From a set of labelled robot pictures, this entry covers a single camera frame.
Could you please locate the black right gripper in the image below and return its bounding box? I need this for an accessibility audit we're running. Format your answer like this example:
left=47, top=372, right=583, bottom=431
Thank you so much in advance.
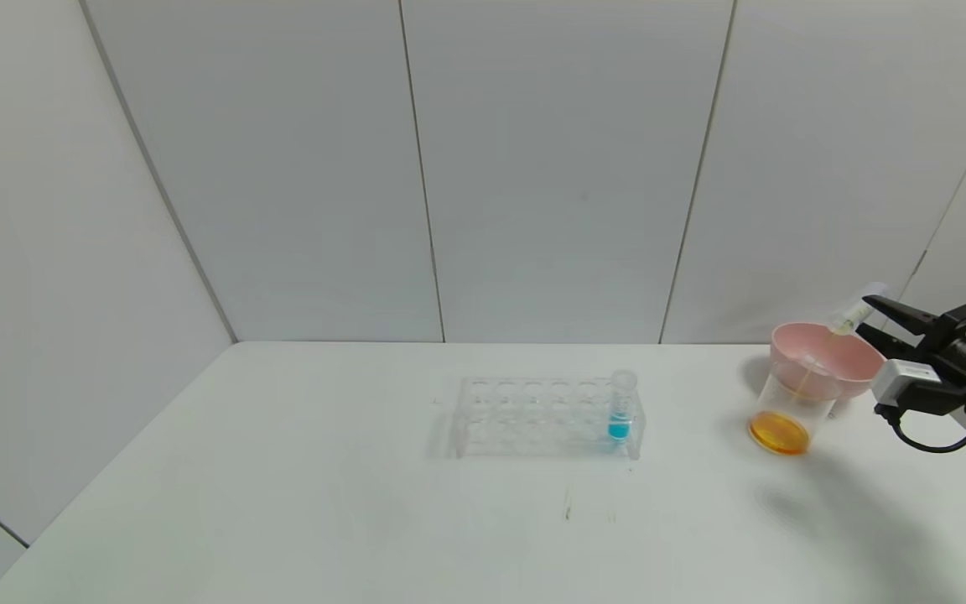
left=855, top=294, right=966, bottom=389

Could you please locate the test tube with yellow pigment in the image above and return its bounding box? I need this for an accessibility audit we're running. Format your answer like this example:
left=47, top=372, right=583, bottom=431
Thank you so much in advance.
left=826, top=283, right=891, bottom=337

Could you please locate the clear plastic beaker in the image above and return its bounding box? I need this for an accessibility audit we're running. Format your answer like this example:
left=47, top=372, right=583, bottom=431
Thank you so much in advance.
left=747, top=374, right=836, bottom=458

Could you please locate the test tube with blue pigment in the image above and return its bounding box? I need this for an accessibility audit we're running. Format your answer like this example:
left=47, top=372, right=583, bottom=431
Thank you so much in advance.
left=606, top=370, right=640, bottom=444

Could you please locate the clear plastic test tube rack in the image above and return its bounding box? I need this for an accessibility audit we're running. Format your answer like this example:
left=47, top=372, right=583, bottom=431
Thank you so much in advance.
left=449, top=375, right=645, bottom=461

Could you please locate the pink bowl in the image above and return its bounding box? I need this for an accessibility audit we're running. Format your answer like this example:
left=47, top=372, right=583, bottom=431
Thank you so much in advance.
left=768, top=323, right=887, bottom=402

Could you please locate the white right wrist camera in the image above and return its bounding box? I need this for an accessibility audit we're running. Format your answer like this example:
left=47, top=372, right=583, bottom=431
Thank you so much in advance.
left=870, top=358, right=944, bottom=403

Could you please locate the black camera cable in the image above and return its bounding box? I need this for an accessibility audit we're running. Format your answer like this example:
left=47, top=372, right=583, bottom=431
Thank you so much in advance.
left=888, top=401, right=966, bottom=456

